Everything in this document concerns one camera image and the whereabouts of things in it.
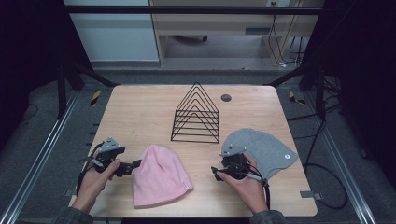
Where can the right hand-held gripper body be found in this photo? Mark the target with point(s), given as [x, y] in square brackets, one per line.
[236, 165]

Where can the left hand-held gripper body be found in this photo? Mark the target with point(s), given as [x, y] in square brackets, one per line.
[109, 148]

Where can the pink knitted beanie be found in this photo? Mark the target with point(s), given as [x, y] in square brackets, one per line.
[160, 177]

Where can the grey knitted beanie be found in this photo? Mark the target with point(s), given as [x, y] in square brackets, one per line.
[264, 149]

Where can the person's right hand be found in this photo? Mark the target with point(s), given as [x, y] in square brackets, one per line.
[249, 189]

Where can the person's left hand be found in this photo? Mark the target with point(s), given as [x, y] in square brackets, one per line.
[91, 183]

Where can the yellow black hazard tape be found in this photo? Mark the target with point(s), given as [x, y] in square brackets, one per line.
[96, 98]
[295, 99]

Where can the dark round table grommet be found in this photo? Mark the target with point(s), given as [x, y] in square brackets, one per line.
[226, 97]

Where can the black metal stand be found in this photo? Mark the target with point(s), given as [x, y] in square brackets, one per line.
[61, 90]
[320, 93]

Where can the white cabinet panel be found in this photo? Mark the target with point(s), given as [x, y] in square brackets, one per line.
[115, 37]

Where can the black curtain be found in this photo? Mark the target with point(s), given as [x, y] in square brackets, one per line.
[364, 77]
[28, 56]

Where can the light wooden desk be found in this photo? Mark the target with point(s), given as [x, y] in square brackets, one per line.
[218, 26]

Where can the aluminium floor rail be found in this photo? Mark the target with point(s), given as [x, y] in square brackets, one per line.
[339, 161]
[40, 155]

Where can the grey metal table bracket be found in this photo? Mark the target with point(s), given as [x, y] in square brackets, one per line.
[311, 195]

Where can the black horizontal frame bar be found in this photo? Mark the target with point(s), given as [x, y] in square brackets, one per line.
[186, 10]

